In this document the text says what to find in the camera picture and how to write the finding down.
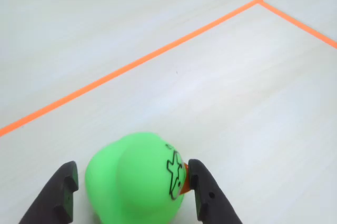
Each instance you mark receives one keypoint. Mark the long orange tape strip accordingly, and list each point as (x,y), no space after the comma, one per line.
(137,62)

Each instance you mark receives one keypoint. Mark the green rubber duck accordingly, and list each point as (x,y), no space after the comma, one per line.
(137,179)

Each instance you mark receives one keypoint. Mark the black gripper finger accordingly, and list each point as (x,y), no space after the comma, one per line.
(55,195)
(210,197)

